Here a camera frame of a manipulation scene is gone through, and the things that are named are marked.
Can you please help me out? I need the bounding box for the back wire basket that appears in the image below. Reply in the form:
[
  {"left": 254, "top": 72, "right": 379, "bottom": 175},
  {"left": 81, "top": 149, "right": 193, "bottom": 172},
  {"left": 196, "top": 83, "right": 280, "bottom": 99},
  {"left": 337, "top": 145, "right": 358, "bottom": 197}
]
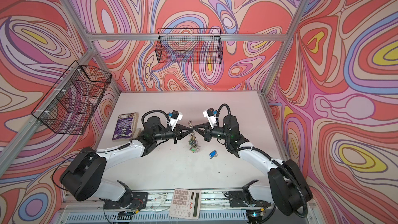
[{"left": 155, "top": 28, "right": 223, "bottom": 64}]

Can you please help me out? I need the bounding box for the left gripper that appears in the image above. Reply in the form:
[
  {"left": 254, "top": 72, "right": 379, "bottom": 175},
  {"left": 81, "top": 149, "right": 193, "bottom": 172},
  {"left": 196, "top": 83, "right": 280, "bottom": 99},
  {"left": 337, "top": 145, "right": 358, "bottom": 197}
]
[{"left": 152, "top": 125, "right": 193, "bottom": 146}]

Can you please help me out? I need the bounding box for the wire basket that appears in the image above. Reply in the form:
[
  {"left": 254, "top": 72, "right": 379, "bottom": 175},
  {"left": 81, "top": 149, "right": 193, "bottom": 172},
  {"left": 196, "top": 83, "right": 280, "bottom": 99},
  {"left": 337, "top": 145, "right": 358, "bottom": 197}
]
[
  {"left": 155, "top": 28, "right": 223, "bottom": 64},
  {"left": 31, "top": 61, "right": 112, "bottom": 135}
]

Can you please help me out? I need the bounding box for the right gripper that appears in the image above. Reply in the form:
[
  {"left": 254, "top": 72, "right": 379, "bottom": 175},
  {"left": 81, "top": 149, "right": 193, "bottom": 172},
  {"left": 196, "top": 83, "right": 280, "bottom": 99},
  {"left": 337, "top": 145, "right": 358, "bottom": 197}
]
[{"left": 194, "top": 122, "right": 231, "bottom": 143}]

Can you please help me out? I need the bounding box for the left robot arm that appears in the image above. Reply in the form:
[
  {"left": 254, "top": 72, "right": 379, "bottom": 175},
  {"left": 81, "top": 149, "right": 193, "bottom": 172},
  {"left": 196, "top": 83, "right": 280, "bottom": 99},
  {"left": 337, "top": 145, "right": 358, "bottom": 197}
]
[{"left": 60, "top": 110, "right": 193, "bottom": 202}]

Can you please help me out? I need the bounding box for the round keyring disc with keys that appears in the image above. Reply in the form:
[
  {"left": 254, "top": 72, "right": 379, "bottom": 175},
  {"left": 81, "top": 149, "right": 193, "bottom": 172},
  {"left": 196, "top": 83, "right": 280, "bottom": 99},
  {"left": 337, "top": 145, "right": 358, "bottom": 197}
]
[{"left": 188, "top": 120, "right": 200, "bottom": 153}]

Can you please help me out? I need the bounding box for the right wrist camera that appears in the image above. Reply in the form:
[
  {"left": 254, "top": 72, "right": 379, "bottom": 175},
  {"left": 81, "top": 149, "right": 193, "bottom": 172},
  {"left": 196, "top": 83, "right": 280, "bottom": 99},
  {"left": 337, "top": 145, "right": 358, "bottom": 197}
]
[{"left": 203, "top": 108, "right": 218, "bottom": 129}]

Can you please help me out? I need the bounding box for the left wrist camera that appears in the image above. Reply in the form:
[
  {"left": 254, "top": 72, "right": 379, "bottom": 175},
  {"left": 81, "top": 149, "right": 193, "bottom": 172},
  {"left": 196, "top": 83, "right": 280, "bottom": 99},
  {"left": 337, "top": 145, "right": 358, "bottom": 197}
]
[{"left": 169, "top": 110, "right": 183, "bottom": 131}]

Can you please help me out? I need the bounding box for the small white label card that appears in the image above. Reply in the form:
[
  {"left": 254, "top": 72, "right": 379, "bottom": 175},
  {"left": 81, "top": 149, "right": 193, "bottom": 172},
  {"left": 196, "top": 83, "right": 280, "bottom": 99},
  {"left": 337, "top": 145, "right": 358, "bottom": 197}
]
[{"left": 153, "top": 194, "right": 167, "bottom": 204}]

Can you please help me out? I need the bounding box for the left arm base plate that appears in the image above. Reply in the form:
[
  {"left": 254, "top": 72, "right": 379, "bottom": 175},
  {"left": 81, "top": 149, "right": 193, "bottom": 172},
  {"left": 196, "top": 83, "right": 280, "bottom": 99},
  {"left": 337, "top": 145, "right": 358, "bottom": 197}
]
[{"left": 104, "top": 192, "right": 149, "bottom": 210}]

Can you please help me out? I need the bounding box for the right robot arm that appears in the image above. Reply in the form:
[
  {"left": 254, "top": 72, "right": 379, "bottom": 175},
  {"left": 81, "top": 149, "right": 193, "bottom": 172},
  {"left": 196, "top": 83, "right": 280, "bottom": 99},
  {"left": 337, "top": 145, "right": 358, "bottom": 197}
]
[{"left": 193, "top": 103, "right": 313, "bottom": 218}]

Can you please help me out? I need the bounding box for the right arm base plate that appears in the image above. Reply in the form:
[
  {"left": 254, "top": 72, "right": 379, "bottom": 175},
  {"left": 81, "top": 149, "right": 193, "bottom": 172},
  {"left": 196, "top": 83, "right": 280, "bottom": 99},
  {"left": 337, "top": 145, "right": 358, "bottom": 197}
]
[{"left": 224, "top": 190, "right": 272, "bottom": 208}]

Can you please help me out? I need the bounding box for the blue tag key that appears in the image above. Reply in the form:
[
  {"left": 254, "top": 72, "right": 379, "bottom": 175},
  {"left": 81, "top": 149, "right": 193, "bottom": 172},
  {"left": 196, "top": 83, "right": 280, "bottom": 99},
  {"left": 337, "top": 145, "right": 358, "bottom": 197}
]
[{"left": 209, "top": 150, "right": 218, "bottom": 159}]

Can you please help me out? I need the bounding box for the white pink calculator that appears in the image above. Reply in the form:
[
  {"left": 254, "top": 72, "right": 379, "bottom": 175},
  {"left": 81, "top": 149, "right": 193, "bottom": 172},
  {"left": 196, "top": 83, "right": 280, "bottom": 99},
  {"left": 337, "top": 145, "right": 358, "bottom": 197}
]
[{"left": 169, "top": 189, "right": 202, "bottom": 220}]

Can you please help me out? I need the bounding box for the purple book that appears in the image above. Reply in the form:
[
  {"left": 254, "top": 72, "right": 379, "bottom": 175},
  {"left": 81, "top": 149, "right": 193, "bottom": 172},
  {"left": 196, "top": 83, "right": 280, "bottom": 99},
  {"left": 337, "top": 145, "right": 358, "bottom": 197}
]
[{"left": 112, "top": 113, "right": 139, "bottom": 141}]

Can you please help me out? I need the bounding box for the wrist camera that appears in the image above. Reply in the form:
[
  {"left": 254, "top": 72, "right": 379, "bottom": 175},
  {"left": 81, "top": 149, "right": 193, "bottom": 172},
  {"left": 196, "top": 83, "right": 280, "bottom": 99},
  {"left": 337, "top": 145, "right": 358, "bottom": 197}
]
[
  {"left": 169, "top": 110, "right": 183, "bottom": 131},
  {"left": 203, "top": 108, "right": 218, "bottom": 129}
]

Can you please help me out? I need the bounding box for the left wire basket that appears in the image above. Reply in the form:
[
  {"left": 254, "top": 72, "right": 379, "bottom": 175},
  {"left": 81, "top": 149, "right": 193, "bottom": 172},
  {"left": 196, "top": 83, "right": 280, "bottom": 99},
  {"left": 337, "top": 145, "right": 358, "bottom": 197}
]
[{"left": 31, "top": 61, "right": 112, "bottom": 135}]

